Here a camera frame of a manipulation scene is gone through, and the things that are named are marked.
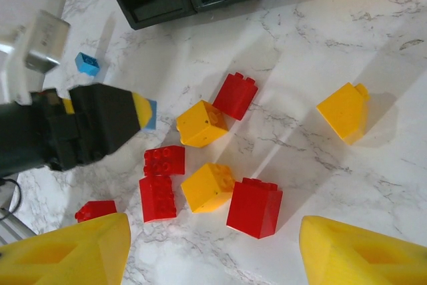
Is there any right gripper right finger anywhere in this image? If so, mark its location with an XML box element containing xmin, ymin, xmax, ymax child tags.
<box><xmin>299</xmin><ymin>215</ymin><xmax>427</xmax><ymax>285</ymax></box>

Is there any yellow sloped lego brick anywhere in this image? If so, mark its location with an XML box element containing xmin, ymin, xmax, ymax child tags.
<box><xmin>316</xmin><ymin>81</ymin><xmax>370</xmax><ymax>146</ymax></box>

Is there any red lego brick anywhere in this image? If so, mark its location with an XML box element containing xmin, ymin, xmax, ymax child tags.
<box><xmin>212</xmin><ymin>72</ymin><xmax>260</xmax><ymax>121</ymax></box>
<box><xmin>74</xmin><ymin>200</ymin><xmax>118</xmax><ymax>224</ymax></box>
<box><xmin>226</xmin><ymin>177</ymin><xmax>284</xmax><ymax>240</ymax></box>
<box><xmin>139</xmin><ymin>174</ymin><xmax>177</xmax><ymax>224</ymax></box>
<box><xmin>143</xmin><ymin>146</ymin><xmax>186</xmax><ymax>177</ymax></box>

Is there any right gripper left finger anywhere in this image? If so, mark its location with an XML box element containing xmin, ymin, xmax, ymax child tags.
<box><xmin>0</xmin><ymin>212</ymin><xmax>131</xmax><ymax>285</ymax></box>

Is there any small blue lego brick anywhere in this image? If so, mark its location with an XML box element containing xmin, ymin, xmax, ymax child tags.
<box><xmin>141</xmin><ymin>99</ymin><xmax>157</xmax><ymax>131</ymax></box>
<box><xmin>74</xmin><ymin>51</ymin><xmax>101</xmax><ymax>77</ymax></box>

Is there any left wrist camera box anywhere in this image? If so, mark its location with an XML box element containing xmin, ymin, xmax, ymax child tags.
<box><xmin>0</xmin><ymin>9</ymin><xmax>71</xmax><ymax>105</ymax></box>

